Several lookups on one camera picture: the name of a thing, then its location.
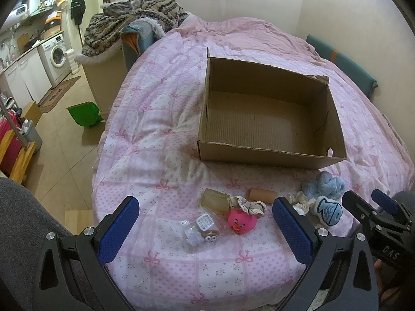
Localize pink patterned quilt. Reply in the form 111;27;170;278
93;16;414;310

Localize grey trash bin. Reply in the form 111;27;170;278
20;119;43;154

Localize white washing machine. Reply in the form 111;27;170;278
37;32;70;88

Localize light blue fluffy sock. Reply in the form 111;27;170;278
301;171;345;201

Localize tan squishy block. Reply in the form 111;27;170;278
200;189;229;214

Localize white kitchen cabinet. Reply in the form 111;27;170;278
1;48;52;108

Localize white blue round plush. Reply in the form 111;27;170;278
312;196;343;228

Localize open cardboard box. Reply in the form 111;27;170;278
198;55;347;169

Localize pink rubber duck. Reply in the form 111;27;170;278
228;210;258;235

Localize teal cushion with orange stripe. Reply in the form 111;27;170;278
306;34;378;100

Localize person's right hand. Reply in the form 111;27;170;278
373;258;403;305

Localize teal fur-trimmed jacket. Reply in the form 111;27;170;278
120;18;165;70

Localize red suitcase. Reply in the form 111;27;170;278
0;109;23;176

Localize clear bag of small toys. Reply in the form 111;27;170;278
180;210;225;253

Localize green plastic bin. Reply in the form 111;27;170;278
67;102;103;127

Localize yellow wooden chair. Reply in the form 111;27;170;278
0;130;36;184

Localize patterned knit blanket pile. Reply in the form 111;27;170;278
75;0;189;64

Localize brown door mat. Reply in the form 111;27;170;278
39;76;80;114

